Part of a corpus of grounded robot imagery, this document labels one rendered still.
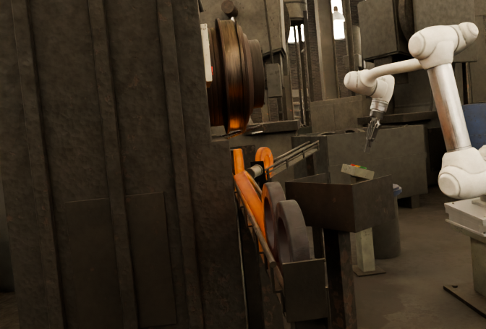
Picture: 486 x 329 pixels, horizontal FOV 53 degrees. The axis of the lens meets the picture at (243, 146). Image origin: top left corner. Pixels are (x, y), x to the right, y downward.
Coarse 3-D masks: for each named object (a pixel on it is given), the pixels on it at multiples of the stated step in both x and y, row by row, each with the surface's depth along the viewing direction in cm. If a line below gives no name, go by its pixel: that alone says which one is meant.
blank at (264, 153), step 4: (260, 148) 248; (264, 148) 248; (268, 148) 252; (260, 152) 245; (264, 152) 247; (268, 152) 252; (256, 156) 245; (260, 156) 244; (264, 156) 247; (268, 156) 252; (272, 156) 255; (256, 160) 244; (260, 160) 243; (264, 160) 247; (268, 160) 253; (272, 160) 255; (264, 164) 247; (268, 164) 253; (272, 164) 255
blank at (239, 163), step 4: (236, 152) 197; (240, 152) 197; (236, 156) 195; (240, 156) 195; (236, 160) 194; (240, 160) 194; (236, 164) 194; (240, 164) 194; (236, 168) 194; (240, 168) 194; (236, 172) 194
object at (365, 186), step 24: (288, 192) 154; (312, 192) 146; (336, 192) 139; (360, 192) 138; (384, 192) 145; (312, 216) 147; (336, 216) 140; (360, 216) 137; (384, 216) 145; (336, 240) 151; (336, 264) 152; (336, 288) 153; (336, 312) 154
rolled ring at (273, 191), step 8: (264, 184) 112; (272, 184) 109; (280, 184) 109; (264, 192) 114; (272, 192) 106; (280, 192) 106; (264, 200) 116; (272, 200) 105; (280, 200) 105; (264, 208) 117; (272, 208) 104; (264, 216) 118; (272, 216) 105; (264, 224) 119; (272, 224) 117; (272, 232) 117; (272, 240) 115; (272, 248) 111
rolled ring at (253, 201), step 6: (240, 174) 128; (240, 180) 126; (246, 180) 125; (240, 186) 124; (246, 186) 124; (246, 192) 123; (252, 192) 123; (246, 198) 122; (252, 198) 122; (258, 198) 122; (252, 204) 122; (258, 204) 122; (252, 210) 122; (258, 210) 122; (258, 216) 122; (258, 222) 123; (264, 228) 124; (264, 234) 128
